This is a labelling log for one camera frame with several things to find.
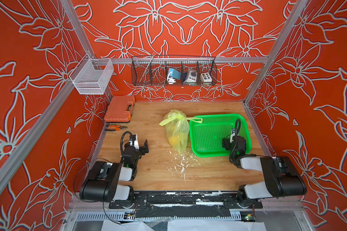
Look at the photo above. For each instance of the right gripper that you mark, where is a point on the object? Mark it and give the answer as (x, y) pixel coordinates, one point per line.
(226, 143)

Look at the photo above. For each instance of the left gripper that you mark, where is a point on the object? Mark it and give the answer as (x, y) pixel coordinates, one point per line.
(140, 150)

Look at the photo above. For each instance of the yellow pear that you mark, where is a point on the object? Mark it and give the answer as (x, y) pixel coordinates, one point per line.
(175, 141)

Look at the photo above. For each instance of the yellow plastic bag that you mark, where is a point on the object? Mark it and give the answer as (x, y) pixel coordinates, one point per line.
(177, 123)

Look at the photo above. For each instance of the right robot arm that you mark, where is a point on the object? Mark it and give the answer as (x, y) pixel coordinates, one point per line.
(280, 177)

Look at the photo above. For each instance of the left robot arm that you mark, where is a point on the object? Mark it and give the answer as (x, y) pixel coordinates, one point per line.
(102, 181)

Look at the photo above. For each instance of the green plastic basket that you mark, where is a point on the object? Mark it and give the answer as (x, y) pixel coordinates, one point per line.
(208, 131)

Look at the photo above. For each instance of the orange tool case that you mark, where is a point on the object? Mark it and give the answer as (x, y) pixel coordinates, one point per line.
(120, 109)

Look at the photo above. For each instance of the white button box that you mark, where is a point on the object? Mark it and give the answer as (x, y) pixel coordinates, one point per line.
(206, 79)

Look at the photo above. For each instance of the blue white device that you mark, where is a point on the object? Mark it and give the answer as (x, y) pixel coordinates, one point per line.
(173, 76)

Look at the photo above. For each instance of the white round socket box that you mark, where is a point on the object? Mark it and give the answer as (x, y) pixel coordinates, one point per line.
(190, 77)

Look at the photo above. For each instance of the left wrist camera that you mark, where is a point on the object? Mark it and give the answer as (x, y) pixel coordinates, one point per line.
(134, 141)

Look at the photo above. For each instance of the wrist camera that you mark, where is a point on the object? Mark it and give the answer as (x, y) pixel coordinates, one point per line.
(233, 134)
(134, 141)

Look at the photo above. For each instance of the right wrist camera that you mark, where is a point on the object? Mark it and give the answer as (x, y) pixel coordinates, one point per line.
(233, 134)

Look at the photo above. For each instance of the orange handled pliers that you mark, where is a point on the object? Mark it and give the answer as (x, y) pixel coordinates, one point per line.
(115, 127)

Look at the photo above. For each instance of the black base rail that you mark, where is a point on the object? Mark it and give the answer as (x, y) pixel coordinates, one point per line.
(187, 204)

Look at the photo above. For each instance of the black wire wall basket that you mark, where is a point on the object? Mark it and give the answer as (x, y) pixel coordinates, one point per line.
(152, 70)

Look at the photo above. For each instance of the clear wire basket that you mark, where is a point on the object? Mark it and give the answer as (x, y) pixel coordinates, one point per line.
(92, 79)

